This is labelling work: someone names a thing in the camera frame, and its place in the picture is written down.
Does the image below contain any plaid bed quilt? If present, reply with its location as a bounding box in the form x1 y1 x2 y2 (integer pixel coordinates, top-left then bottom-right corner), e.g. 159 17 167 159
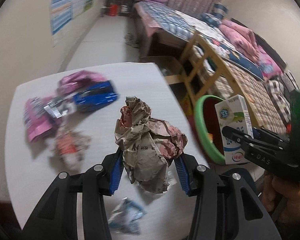
197 44 291 136

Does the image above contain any small blue plastic wrapper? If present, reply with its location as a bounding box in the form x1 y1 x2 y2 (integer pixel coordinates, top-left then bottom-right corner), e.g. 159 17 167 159
108 197 147 235

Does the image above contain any pink folded blanket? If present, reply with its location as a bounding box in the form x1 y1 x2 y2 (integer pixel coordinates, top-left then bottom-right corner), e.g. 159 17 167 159
219 18 282 80

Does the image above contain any blue snack bag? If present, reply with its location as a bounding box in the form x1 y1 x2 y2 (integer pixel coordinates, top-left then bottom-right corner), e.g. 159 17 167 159
73 80 119 112

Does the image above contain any red bin with green rim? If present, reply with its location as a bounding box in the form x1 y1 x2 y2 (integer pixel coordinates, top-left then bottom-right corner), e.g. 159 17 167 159
194 95 225 166

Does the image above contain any pink silver foil bag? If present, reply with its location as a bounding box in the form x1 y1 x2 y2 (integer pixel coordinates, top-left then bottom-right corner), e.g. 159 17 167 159
23 96 76 142

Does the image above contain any white blue milk carton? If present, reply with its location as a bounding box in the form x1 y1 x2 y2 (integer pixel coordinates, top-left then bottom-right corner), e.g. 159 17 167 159
215 94 253 165

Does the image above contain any red bucket far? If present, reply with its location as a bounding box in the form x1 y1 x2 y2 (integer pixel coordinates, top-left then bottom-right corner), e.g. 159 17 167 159
108 4 119 17

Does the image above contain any right hand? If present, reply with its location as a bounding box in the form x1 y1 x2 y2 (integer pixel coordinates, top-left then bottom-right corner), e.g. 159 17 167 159
261 171 300 223

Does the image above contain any pink snack bag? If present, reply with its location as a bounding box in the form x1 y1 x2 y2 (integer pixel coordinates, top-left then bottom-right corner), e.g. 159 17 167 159
57 70 107 95

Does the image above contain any blue checked bedspread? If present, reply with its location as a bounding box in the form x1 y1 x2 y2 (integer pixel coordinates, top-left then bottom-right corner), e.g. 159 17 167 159
134 1 194 41

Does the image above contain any crumpled reddish paper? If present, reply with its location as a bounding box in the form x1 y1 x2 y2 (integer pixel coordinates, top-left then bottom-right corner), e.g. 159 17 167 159
53 128 91 171

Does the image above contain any newspaper ball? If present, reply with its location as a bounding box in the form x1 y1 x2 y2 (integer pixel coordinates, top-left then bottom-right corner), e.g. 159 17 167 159
114 96 187 194

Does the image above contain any wooden bed footboard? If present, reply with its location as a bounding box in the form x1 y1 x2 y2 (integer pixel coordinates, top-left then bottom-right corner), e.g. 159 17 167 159
180 32 265 127

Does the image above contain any dark desk far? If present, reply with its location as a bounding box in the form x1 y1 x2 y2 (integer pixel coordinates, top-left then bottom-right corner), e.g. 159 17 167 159
101 0 139 18

